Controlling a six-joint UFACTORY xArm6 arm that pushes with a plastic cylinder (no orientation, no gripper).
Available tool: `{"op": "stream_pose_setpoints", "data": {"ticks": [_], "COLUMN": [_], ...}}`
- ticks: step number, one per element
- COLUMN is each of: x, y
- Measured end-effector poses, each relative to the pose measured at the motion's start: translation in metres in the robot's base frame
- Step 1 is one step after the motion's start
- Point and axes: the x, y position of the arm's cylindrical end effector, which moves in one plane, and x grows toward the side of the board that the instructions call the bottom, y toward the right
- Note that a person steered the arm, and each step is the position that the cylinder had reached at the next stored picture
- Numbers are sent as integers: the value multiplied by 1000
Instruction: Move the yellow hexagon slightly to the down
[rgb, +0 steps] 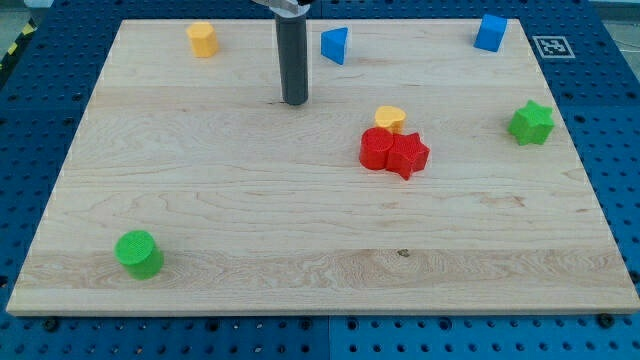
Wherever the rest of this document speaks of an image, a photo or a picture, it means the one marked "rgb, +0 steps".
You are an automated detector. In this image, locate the red cylinder block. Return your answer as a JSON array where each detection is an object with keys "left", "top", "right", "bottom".
[{"left": 359, "top": 127, "right": 394, "bottom": 170}]

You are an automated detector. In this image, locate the blue cube block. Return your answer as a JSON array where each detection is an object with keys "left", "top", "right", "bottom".
[{"left": 473, "top": 14, "right": 508, "bottom": 52}]

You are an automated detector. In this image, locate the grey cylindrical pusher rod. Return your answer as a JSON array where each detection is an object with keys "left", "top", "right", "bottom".
[{"left": 275, "top": 14, "right": 308, "bottom": 106}]

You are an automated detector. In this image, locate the yellow heart block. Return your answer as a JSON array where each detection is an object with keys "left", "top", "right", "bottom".
[{"left": 374, "top": 105, "right": 407, "bottom": 134}]

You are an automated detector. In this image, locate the green cylinder block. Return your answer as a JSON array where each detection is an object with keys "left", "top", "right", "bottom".
[{"left": 114, "top": 230, "right": 164, "bottom": 280}]

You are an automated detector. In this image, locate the wooden board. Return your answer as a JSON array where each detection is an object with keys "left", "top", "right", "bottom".
[{"left": 7, "top": 19, "right": 639, "bottom": 317}]

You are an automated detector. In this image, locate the red star block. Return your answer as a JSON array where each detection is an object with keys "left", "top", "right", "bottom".
[{"left": 386, "top": 133, "right": 430, "bottom": 180}]

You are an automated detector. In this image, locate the yellow hexagon block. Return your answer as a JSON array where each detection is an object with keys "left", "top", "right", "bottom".
[{"left": 186, "top": 22, "right": 219, "bottom": 58}]

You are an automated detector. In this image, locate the white fiducial marker tag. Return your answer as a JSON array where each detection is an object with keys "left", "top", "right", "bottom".
[{"left": 532, "top": 35, "right": 575, "bottom": 59}]

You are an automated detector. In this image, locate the green star block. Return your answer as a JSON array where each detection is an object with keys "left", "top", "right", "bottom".
[{"left": 507, "top": 100, "right": 555, "bottom": 146}]

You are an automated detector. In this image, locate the blue triangular block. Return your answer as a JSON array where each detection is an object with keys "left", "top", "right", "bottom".
[{"left": 321, "top": 27, "right": 348, "bottom": 65}]

